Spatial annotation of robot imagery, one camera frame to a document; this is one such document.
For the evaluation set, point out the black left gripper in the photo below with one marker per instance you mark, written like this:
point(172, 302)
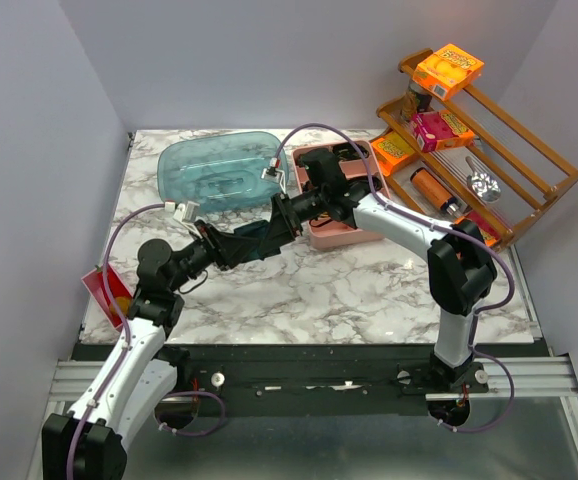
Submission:
point(226, 249)

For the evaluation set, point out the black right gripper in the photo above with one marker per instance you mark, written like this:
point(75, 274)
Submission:
point(283, 228)

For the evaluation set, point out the dark green tie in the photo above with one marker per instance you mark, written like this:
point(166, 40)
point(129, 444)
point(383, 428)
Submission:
point(255, 230)

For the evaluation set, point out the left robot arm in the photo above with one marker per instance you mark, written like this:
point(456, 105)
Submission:
point(92, 439)

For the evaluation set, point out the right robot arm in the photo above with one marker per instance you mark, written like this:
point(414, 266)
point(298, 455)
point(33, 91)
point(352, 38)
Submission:
point(460, 266)

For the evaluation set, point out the pink compartment organizer box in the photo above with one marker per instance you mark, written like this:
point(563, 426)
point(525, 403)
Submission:
point(323, 233)

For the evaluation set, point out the orange box middle shelf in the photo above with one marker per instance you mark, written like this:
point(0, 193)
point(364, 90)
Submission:
point(392, 153)

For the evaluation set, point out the orange cylinder bottle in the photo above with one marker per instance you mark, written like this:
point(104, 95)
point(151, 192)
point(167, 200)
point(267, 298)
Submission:
point(438, 195)

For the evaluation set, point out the pink snack box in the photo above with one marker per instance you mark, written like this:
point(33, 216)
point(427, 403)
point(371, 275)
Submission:
point(440, 130)

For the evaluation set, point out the dark jar on rack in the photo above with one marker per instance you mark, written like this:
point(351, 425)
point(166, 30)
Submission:
point(416, 100)

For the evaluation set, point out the wooden tiered rack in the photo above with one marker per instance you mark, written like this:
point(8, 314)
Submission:
point(531, 175)

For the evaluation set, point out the silver metal scoop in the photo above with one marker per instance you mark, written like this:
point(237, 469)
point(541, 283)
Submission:
point(484, 186)

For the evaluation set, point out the orange pink box lower shelf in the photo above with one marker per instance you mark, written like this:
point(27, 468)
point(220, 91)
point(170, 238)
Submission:
point(490, 236)

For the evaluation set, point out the top orange snack box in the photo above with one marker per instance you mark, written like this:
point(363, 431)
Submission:
point(447, 71)

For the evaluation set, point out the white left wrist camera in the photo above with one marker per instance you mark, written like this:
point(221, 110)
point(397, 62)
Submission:
point(186, 213)

